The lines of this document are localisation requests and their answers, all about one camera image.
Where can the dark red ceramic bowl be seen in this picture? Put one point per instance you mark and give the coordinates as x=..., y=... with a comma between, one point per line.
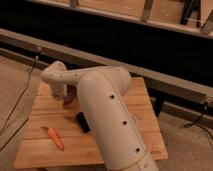
x=71, y=94

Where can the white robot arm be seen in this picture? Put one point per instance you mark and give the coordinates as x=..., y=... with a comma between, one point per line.
x=115, y=130

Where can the black smartphone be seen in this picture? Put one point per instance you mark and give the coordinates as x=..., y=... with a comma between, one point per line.
x=82, y=122

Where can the long metal rail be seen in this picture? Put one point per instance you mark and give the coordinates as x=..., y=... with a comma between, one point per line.
x=169, y=84

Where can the wooden cutting board table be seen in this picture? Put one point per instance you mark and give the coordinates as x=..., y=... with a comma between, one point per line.
x=37, y=150

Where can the orange carrot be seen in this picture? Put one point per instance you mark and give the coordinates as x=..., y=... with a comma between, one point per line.
x=54, y=136

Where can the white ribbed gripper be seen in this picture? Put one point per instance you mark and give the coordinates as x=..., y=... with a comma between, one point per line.
x=58, y=90

